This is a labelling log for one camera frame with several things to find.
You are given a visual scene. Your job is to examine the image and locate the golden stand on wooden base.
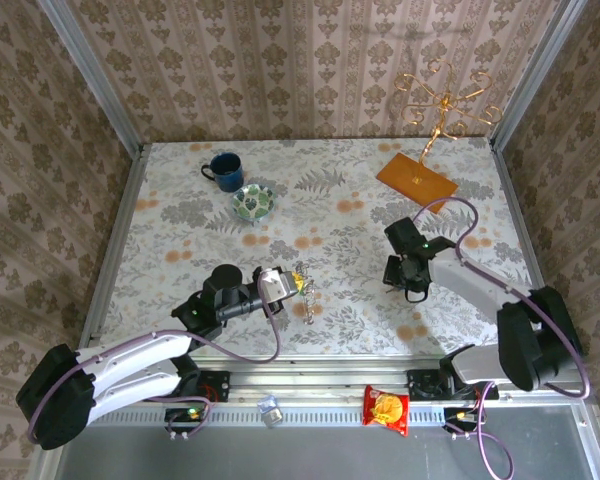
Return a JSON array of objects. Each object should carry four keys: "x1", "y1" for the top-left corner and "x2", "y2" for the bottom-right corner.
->
[{"x1": 376, "y1": 58, "x2": 505, "y2": 215}]

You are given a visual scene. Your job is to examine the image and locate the aluminium frame post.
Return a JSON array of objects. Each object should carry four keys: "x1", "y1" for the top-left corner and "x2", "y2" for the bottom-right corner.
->
[
  {"x1": 489, "y1": 0, "x2": 586, "y2": 149},
  {"x1": 37, "y1": 0, "x2": 146, "y2": 151}
]

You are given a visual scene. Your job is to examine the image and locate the grey metal panel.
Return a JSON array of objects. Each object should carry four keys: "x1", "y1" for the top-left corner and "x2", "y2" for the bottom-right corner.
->
[{"x1": 29, "y1": 404, "x2": 600, "y2": 480}]

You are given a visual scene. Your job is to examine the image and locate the slotted grey cable duct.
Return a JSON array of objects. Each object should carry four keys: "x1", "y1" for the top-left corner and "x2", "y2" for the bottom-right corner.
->
[{"x1": 67, "y1": 405, "x2": 449, "y2": 427}]

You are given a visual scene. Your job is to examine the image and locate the red snack packet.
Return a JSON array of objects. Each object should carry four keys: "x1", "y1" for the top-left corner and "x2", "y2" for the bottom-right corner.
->
[{"x1": 362, "y1": 384, "x2": 410, "y2": 438}]

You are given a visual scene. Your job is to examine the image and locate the small black connector board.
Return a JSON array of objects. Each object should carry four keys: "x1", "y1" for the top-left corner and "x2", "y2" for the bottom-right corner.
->
[
  {"x1": 164, "y1": 407, "x2": 206, "y2": 441},
  {"x1": 443, "y1": 407, "x2": 486, "y2": 441}
]

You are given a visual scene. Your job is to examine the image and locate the green leaf pattern bowl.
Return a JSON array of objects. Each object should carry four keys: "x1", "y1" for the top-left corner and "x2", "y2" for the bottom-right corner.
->
[{"x1": 231, "y1": 183, "x2": 278, "y2": 221}]

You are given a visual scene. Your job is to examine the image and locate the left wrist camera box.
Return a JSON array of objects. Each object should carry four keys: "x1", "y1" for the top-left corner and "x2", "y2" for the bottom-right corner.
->
[{"x1": 257, "y1": 268, "x2": 299, "y2": 304}]

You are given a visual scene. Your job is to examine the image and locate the dark blue mug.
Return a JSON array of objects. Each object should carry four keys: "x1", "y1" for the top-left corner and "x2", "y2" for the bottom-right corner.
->
[{"x1": 201, "y1": 152, "x2": 245, "y2": 194}]

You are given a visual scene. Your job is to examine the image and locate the aluminium side rail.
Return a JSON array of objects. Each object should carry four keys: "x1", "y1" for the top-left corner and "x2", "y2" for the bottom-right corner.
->
[
  {"x1": 488, "y1": 138, "x2": 571, "y2": 364},
  {"x1": 74, "y1": 143, "x2": 152, "y2": 366}
]

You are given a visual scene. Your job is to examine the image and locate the small clear blue packet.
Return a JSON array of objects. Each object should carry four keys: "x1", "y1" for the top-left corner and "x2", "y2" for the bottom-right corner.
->
[{"x1": 256, "y1": 394, "x2": 284, "y2": 429}]

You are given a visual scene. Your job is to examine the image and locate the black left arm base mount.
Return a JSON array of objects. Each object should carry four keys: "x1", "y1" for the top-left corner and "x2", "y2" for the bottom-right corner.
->
[{"x1": 141, "y1": 369, "x2": 231, "y2": 404}]

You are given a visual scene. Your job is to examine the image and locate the aluminium cross rail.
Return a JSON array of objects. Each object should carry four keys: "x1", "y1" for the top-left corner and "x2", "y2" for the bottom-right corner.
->
[{"x1": 49, "y1": 357, "x2": 594, "y2": 406}]

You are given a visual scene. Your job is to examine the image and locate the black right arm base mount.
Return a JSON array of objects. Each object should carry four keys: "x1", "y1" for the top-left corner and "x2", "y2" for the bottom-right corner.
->
[{"x1": 407, "y1": 368, "x2": 500, "y2": 403}]

